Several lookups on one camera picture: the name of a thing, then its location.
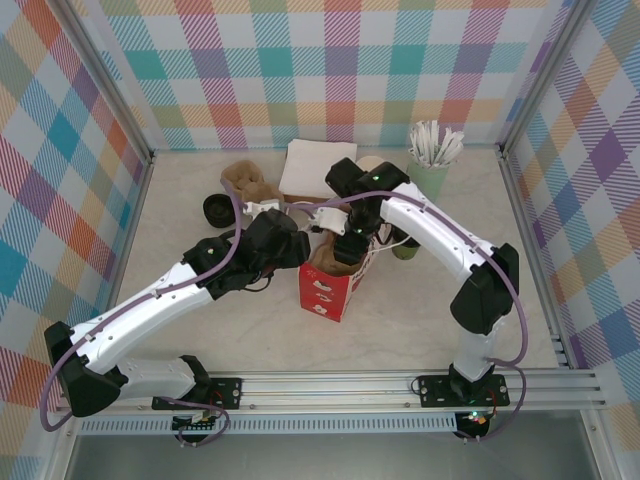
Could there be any slotted grey cable duct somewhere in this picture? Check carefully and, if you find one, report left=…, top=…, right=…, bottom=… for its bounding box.
left=78, top=417, right=460, bottom=436

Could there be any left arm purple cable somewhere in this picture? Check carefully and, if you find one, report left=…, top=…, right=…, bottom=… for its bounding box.
left=42, top=179, right=251, bottom=449

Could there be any stack of brown cup carriers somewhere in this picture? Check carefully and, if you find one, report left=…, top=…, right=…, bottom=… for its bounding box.
left=221, top=159, right=284, bottom=206

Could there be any aluminium frame post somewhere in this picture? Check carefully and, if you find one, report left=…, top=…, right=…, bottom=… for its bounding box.
left=58, top=0, right=156, bottom=166
left=499, top=0, right=596, bottom=151

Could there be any mint green holder cup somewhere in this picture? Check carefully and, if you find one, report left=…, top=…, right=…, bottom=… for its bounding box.
left=405, top=158, right=450, bottom=207

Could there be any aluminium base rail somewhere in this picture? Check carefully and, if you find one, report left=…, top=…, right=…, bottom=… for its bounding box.
left=54, top=370, right=604, bottom=415

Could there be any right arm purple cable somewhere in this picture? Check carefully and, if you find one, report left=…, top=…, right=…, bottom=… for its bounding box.
left=287, top=192, right=531, bottom=446

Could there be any stack of white napkins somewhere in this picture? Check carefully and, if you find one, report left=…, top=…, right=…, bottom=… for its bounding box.
left=278, top=138, right=359, bottom=199

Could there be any white red printed paper bag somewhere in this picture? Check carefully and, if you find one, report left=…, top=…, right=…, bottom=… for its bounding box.
left=298, top=219, right=419, bottom=324

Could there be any stack of black cup lids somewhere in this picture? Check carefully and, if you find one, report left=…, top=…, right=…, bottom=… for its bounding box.
left=202, top=193, right=236, bottom=230

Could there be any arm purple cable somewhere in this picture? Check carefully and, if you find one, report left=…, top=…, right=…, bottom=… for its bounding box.
left=287, top=192, right=531, bottom=446
left=42, top=179, right=251, bottom=449

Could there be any aluminium side rail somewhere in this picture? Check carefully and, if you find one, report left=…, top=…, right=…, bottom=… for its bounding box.
left=498, top=143, right=571, bottom=371
left=89, top=152, right=155, bottom=351

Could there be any single green paper cup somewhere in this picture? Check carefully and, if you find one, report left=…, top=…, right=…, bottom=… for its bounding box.
left=391, top=234, right=422, bottom=262

